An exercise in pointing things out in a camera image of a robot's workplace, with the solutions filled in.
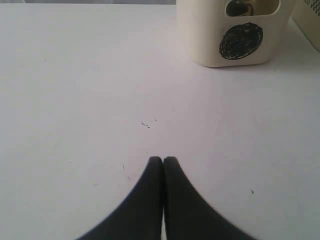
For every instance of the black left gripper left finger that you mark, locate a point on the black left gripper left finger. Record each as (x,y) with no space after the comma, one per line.
(140,215)

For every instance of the cream bin with circle mark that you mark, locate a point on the cream bin with circle mark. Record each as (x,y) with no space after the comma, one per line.
(213,39)

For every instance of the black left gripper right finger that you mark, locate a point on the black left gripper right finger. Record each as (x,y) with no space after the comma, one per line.
(187,215)

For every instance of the cream bin with triangle mark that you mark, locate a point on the cream bin with triangle mark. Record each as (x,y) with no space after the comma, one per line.
(306,14)

